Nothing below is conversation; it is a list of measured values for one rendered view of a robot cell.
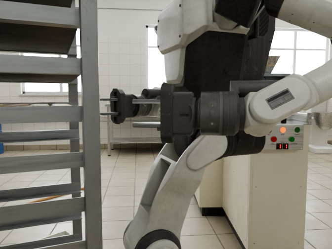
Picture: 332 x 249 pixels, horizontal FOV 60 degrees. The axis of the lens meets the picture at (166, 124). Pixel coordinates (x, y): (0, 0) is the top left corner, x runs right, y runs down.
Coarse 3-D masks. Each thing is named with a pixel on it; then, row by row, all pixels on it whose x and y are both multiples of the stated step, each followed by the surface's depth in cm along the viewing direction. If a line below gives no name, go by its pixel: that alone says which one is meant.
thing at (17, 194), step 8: (56, 184) 95; (64, 184) 96; (72, 184) 97; (80, 184) 98; (0, 192) 89; (8, 192) 90; (16, 192) 90; (24, 192) 91; (32, 192) 92; (40, 192) 93; (48, 192) 94; (56, 192) 95; (64, 192) 95; (72, 192) 95; (80, 192) 95; (0, 200) 88; (8, 200) 88; (16, 200) 88
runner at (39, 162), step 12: (24, 156) 52; (36, 156) 53; (48, 156) 54; (60, 156) 55; (72, 156) 55; (0, 168) 51; (12, 168) 52; (24, 168) 52; (36, 168) 53; (48, 168) 54; (60, 168) 55
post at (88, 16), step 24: (96, 0) 52; (96, 24) 52; (96, 48) 52; (96, 72) 53; (96, 96) 53; (96, 120) 54; (96, 144) 54; (96, 168) 54; (96, 192) 55; (96, 216) 55; (96, 240) 56
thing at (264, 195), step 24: (240, 168) 183; (264, 168) 164; (288, 168) 164; (240, 192) 183; (264, 192) 166; (288, 192) 166; (240, 216) 183; (264, 216) 167; (288, 216) 167; (240, 240) 194; (264, 240) 168; (288, 240) 169
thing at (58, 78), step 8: (0, 80) 80; (8, 80) 80; (16, 80) 80; (24, 80) 80; (32, 80) 80; (40, 80) 80; (48, 80) 80; (56, 80) 80; (64, 80) 80; (72, 80) 80
